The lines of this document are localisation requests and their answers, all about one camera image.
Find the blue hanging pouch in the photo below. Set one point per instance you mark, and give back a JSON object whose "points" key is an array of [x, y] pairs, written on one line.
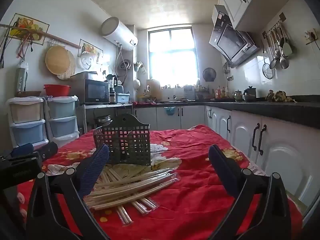
{"points": [[170, 111]]}

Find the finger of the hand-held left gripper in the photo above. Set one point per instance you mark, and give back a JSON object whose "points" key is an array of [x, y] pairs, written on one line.
{"points": [[47, 151], [22, 149]]}

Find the black blender jug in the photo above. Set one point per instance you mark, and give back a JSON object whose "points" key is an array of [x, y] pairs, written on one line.
{"points": [[113, 81]]}

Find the kitchen window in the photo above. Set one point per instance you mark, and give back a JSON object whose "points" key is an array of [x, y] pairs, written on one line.
{"points": [[173, 55]]}

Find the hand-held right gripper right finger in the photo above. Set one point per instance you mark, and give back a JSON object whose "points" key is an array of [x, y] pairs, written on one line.
{"points": [[222, 170]]}

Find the white water heater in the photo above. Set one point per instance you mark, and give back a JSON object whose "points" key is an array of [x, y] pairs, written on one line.
{"points": [[120, 33]]}

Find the red floral tablecloth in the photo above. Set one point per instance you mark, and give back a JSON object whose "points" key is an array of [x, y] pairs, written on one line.
{"points": [[195, 175]]}

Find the wall socket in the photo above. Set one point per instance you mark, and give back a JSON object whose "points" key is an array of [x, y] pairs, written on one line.
{"points": [[310, 37]]}

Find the metal shelf table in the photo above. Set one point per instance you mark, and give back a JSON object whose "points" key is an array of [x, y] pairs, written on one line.
{"points": [[107, 105]]}

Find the grey-blue drawer unit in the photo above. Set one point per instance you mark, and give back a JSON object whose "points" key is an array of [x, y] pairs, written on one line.
{"points": [[62, 117]]}

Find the stainless steel kettle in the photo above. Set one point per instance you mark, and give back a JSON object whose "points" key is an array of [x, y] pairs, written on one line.
{"points": [[237, 96]]}

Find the white upper cabinet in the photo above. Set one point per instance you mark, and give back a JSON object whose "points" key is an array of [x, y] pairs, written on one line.
{"points": [[252, 2]]}

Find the long wooden rod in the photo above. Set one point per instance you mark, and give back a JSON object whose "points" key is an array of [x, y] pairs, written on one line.
{"points": [[57, 38]]}

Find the large fruit wall picture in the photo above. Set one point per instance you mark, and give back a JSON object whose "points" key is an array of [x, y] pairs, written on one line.
{"points": [[25, 27]]}

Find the black microwave oven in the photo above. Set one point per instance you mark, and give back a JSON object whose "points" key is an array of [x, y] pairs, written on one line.
{"points": [[96, 92]]}

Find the row of condiment bottles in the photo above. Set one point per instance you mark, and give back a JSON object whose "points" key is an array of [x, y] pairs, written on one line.
{"points": [[222, 92]]}

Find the red plastic basin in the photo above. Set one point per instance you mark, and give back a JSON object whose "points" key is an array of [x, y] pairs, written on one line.
{"points": [[57, 90]]}

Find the steel pot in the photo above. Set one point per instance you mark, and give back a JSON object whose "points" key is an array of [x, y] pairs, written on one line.
{"points": [[103, 120]]}

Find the round bamboo tray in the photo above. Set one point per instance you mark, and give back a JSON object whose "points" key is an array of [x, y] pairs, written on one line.
{"points": [[58, 60]]}

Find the row of hanging metal ladles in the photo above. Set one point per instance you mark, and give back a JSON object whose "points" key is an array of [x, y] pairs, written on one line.
{"points": [[281, 45]]}

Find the white round plastic lid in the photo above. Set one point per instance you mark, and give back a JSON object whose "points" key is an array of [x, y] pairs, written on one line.
{"points": [[87, 60]]}

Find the black range hood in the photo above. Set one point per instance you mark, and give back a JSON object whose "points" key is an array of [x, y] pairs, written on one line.
{"points": [[232, 42]]}

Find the dark green plastic utensil basket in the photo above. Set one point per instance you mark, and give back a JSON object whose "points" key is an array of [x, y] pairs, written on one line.
{"points": [[130, 145]]}

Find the pile of chopsticks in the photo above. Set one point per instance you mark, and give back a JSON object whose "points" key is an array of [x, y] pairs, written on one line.
{"points": [[130, 187]]}

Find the white lower kitchen cabinets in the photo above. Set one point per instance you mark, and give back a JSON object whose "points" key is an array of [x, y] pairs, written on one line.
{"points": [[282, 155]]}

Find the pale green hanging bag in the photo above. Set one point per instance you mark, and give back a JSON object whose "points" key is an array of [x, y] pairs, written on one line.
{"points": [[21, 78]]}

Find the small round black fan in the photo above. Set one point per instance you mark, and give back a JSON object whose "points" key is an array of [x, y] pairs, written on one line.
{"points": [[209, 74]]}

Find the small fruit wall picture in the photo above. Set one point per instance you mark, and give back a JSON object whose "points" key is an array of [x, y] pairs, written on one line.
{"points": [[90, 47]]}

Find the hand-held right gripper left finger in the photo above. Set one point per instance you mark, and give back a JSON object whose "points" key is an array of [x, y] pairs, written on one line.
{"points": [[93, 170]]}

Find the beige plastic jug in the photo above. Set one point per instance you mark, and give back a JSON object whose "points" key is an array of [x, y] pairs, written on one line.
{"points": [[153, 90]]}

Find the black kitchen countertop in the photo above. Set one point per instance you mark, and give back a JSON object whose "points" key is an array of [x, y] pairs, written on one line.
{"points": [[287, 110]]}

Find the blue plastic box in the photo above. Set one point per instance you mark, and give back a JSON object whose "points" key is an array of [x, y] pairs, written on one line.
{"points": [[123, 98]]}

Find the round woven straw mat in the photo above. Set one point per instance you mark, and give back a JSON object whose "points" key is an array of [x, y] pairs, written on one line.
{"points": [[71, 72]]}

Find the beige and blue drawer unit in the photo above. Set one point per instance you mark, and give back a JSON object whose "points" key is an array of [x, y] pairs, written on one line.
{"points": [[26, 122]]}

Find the pile of ginger roots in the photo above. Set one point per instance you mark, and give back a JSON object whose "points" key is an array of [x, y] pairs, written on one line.
{"points": [[280, 97]]}

